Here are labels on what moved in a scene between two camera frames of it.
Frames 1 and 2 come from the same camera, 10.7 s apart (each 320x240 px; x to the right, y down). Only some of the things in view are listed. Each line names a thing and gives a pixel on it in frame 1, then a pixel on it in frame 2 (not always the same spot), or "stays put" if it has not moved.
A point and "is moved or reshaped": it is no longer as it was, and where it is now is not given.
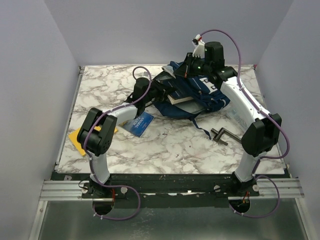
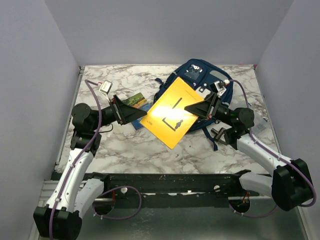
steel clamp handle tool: x=217 y=137 stays put
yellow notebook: x=73 y=136 is moved or reshaped
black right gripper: x=184 y=70 -> x=206 y=108
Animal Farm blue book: x=139 y=125 is moved or reshaped
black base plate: x=169 y=190 stays put
